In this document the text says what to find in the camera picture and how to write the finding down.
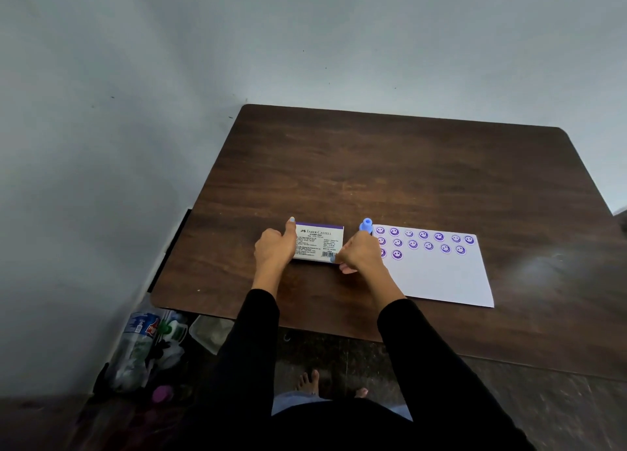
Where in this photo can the person's left hand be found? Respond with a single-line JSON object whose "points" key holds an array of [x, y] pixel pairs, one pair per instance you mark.
{"points": [[272, 252]]}

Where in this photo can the person's right hand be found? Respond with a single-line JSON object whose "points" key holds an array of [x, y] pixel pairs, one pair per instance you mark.
{"points": [[365, 255]]}

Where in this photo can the person's right fingers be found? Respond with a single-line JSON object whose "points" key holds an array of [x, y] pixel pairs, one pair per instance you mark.
{"points": [[344, 257]]}

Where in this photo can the person's left thumb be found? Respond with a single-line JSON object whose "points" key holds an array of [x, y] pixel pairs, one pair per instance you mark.
{"points": [[290, 233]]}

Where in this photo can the white stamp pad box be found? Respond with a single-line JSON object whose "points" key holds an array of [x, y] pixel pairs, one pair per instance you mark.
{"points": [[319, 242]]}

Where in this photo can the blue stamp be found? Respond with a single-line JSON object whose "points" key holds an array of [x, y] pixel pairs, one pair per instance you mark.
{"points": [[366, 224]]}

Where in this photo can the person's left forearm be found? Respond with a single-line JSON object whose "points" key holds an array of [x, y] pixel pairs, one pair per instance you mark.
{"points": [[250, 348]]}

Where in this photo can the person's right forearm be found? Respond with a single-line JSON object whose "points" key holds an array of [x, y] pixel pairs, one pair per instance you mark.
{"points": [[431, 367]]}

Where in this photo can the white paper with purple smileys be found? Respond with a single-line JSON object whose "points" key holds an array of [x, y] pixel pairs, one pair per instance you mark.
{"points": [[436, 269]]}

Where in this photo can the person's left foot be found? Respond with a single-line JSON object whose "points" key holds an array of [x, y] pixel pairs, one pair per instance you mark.
{"points": [[308, 383]]}

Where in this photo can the person's foot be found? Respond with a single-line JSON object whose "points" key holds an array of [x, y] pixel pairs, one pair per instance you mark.
{"points": [[361, 393], [308, 383]]}

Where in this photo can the person's right foot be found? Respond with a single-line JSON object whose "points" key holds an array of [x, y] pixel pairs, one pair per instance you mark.
{"points": [[361, 393]]}

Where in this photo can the blue jeans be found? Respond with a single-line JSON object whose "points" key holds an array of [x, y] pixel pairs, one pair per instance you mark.
{"points": [[294, 402]]}

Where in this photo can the black shirt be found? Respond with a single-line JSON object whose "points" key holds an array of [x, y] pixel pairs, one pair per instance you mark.
{"points": [[338, 428]]}

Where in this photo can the clear plastic bottle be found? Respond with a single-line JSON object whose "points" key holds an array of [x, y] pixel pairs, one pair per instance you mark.
{"points": [[133, 350]]}

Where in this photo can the pink ball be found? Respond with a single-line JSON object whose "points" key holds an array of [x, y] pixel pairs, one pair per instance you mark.
{"points": [[162, 394]]}

